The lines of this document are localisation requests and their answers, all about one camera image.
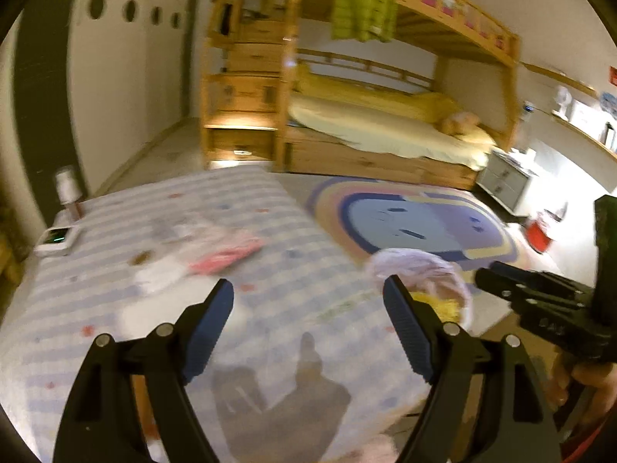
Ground wooden stair drawers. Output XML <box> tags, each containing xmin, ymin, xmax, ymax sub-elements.
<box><xmin>200</xmin><ymin>0</ymin><xmax>288</xmax><ymax>168</ymax></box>

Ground pastel rainbow rug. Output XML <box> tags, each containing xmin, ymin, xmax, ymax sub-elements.
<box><xmin>307</xmin><ymin>178</ymin><xmax>529</xmax><ymax>276</ymax></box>

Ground green puffer jacket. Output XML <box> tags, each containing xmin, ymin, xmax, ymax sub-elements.
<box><xmin>330</xmin><ymin>0</ymin><xmax>398</xmax><ymax>43</ymax></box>

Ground pink pillow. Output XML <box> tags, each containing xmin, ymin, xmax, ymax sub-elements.
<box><xmin>438</xmin><ymin>111</ymin><xmax>480</xmax><ymax>137</ymax></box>

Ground trash bin with pink bag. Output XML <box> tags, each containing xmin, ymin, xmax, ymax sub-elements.
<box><xmin>364</xmin><ymin>248</ymin><xmax>473</xmax><ymax>330</ymax></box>

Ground pink plastic packaging bag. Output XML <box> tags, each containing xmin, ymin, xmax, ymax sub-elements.
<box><xmin>188</xmin><ymin>235</ymin><xmax>265</xmax><ymax>275</ymax></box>

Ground yellow foam fruit net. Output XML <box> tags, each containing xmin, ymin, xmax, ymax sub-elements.
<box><xmin>411</xmin><ymin>292</ymin><xmax>461</xmax><ymax>323</ymax></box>

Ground right hand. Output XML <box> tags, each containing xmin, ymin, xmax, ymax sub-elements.
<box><xmin>545</xmin><ymin>349</ymin><xmax>616</xmax><ymax>428</ymax></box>

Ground white wardrobe with holes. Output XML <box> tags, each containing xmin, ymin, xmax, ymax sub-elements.
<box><xmin>13</xmin><ymin>0</ymin><xmax>198</xmax><ymax>223</ymax></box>

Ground wooden bunk bed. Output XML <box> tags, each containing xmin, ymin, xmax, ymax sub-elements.
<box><xmin>275</xmin><ymin>0</ymin><xmax>520</xmax><ymax>190</ymax></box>

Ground red bucket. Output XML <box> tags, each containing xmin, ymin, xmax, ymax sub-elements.
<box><xmin>525</xmin><ymin>216</ymin><xmax>555</xmax><ymax>254</ymax></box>

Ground clear plastic bag with label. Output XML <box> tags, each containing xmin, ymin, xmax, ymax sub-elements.
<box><xmin>140</xmin><ymin>212</ymin><xmax>232</xmax><ymax>275</ymax></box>

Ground silver brown spray bottle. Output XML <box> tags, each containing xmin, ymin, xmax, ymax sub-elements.
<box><xmin>54</xmin><ymin>166</ymin><xmax>84</xmax><ymax>221</ymax></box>

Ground white bedside drawer unit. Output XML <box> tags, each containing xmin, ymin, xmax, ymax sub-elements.
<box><xmin>476</xmin><ymin>149</ymin><xmax>541</xmax><ymax>218</ymax></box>

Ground yellow bed mattress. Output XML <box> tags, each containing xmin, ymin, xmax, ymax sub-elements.
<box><xmin>288</xmin><ymin>63</ymin><xmax>498</xmax><ymax>171</ymax></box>

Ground checkered blue white tablecloth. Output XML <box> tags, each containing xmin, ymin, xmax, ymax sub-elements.
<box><xmin>0</xmin><ymin>165</ymin><xmax>437</xmax><ymax>463</ymax></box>

